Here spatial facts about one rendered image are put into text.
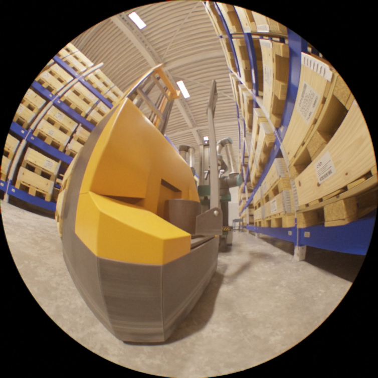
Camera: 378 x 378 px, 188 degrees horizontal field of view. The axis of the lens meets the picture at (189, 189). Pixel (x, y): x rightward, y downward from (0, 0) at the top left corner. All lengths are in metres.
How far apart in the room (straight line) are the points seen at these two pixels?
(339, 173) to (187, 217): 0.68
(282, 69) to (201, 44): 6.53
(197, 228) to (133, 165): 0.34
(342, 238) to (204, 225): 0.69
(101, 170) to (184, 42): 7.51
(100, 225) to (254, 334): 0.47
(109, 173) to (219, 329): 0.55
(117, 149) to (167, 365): 0.56
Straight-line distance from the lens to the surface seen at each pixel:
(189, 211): 0.46
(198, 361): 0.37
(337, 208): 0.63
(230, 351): 0.40
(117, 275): 0.22
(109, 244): 0.20
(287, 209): 1.15
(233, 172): 1.52
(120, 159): 0.35
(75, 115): 3.00
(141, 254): 0.20
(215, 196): 0.52
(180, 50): 7.52
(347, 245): 0.70
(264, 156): 1.70
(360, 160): 0.55
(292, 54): 0.98
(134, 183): 0.37
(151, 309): 0.26
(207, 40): 7.61
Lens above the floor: 0.34
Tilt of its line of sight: 17 degrees up
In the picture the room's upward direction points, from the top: 3 degrees clockwise
